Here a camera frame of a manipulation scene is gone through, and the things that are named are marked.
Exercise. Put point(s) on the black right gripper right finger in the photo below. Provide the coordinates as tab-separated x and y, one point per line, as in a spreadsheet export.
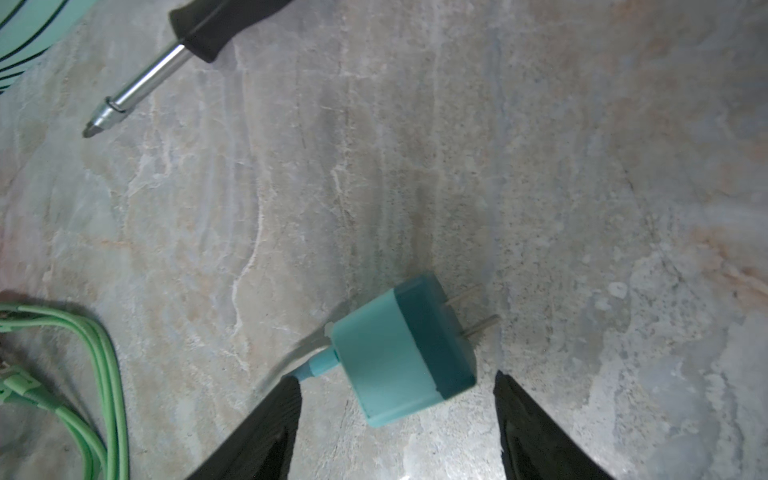
533	445

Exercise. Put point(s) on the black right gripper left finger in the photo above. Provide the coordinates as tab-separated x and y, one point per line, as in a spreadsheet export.
262	446

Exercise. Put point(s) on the black handle screwdriver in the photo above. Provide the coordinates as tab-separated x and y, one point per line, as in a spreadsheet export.
202	28

